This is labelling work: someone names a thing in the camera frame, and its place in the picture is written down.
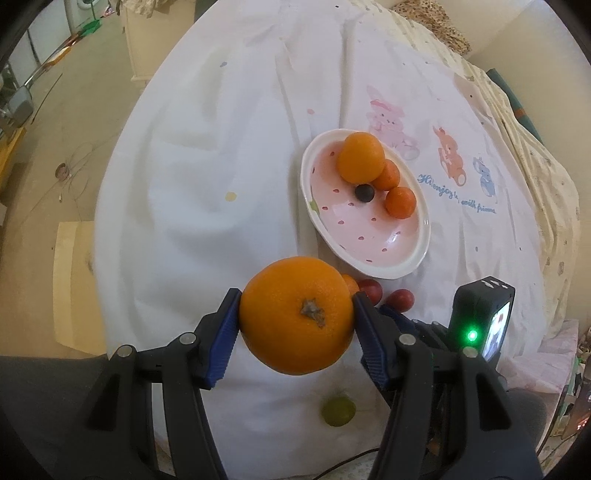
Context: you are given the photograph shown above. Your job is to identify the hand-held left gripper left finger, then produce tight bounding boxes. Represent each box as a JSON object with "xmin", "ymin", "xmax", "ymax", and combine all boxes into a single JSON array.
[{"xmin": 88, "ymin": 288, "xmax": 242, "ymax": 480}]

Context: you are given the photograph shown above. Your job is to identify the pink seed-patterned plate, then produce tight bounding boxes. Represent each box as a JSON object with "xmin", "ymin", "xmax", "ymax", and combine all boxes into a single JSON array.
[{"xmin": 300, "ymin": 128, "xmax": 432, "ymax": 280}]

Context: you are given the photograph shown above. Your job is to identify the white washing machine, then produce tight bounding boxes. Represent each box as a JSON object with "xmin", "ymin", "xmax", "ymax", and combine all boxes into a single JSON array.
[{"xmin": 65, "ymin": 0, "xmax": 107, "ymax": 24}]

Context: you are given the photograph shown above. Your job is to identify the thin floor cable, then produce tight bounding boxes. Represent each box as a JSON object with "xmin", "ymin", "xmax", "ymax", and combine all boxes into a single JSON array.
[{"xmin": 60, "ymin": 143, "xmax": 100, "ymax": 217}]

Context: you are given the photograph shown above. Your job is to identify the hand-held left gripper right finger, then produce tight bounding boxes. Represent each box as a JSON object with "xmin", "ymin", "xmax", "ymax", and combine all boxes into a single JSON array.
[{"xmin": 352, "ymin": 292, "xmax": 543, "ymax": 480}]

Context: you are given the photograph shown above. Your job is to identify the teal pillow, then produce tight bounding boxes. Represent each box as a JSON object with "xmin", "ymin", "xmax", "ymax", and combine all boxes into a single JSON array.
[{"xmin": 485, "ymin": 68, "xmax": 543, "ymax": 144}]

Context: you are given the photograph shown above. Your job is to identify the metal dustpan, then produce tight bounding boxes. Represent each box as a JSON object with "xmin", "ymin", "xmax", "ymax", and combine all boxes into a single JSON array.
[{"xmin": 0, "ymin": 85, "xmax": 34, "ymax": 130}]

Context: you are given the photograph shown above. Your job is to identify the large orange with stem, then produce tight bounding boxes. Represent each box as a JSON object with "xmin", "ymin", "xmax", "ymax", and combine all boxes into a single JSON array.
[{"xmin": 239, "ymin": 256, "xmax": 356, "ymax": 376}]

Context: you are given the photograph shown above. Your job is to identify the yellow wooden rack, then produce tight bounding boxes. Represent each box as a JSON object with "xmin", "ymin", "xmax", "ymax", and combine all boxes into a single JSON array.
[{"xmin": 0, "ymin": 127, "xmax": 26, "ymax": 208}]

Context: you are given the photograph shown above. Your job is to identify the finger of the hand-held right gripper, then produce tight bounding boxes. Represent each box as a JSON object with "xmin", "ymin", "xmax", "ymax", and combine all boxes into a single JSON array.
[{"xmin": 379, "ymin": 305, "xmax": 451, "ymax": 347}]

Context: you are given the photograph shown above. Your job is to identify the floral pillow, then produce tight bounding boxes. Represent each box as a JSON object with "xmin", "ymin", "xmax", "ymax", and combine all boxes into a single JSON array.
[{"xmin": 390, "ymin": 0, "xmax": 472, "ymax": 54}]

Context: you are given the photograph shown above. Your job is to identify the pink cloth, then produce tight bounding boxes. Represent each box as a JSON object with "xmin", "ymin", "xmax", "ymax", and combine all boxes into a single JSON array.
[{"xmin": 496, "ymin": 318, "xmax": 580, "ymax": 393}]

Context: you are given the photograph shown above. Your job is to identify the large smooth orange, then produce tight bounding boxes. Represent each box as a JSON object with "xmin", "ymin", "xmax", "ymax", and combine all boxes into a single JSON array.
[{"xmin": 337, "ymin": 131, "xmax": 386, "ymax": 184}]

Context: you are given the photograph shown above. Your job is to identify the cream patterned quilt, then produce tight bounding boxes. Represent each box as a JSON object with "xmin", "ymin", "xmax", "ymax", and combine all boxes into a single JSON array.
[{"xmin": 369, "ymin": 0, "xmax": 583, "ymax": 315}]

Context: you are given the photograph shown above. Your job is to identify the black cable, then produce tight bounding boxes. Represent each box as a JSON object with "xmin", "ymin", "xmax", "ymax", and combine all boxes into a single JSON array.
[{"xmin": 314, "ymin": 450, "xmax": 384, "ymax": 480}]

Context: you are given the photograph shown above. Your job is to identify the cream sofa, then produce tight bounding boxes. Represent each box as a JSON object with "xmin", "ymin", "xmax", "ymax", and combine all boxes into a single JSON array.
[{"xmin": 121, "ymin": 0, "xmax": 195, "ymax": 84}]

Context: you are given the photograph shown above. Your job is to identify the green lime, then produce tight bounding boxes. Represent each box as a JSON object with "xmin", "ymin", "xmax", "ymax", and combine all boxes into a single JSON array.
[{"xmin": 321, "ymin": 398, "xmax": 356, "ymax": 428}]

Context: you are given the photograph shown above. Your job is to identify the red plum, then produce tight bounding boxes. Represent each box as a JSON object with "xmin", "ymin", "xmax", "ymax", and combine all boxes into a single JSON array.
[
  {"xmin": 385, "ymin": 289, "xmax": 415, "ymax": 309},
  {"xmin": 358, "ymin": 278, "xmax": 384, "ymax": 306}
]

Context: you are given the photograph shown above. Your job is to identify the person's grey trousers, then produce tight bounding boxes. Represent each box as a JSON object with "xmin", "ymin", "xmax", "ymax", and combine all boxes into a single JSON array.
[{"xmin": 0, "ymin": 355, "xmax": 559, "ymax": 480}]

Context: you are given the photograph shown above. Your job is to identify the green broom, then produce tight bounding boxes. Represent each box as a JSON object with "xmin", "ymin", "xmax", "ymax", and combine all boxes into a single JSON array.
[{"xmin": 28, "ymin": 18, "xmax": 102, "ymax": 70}]

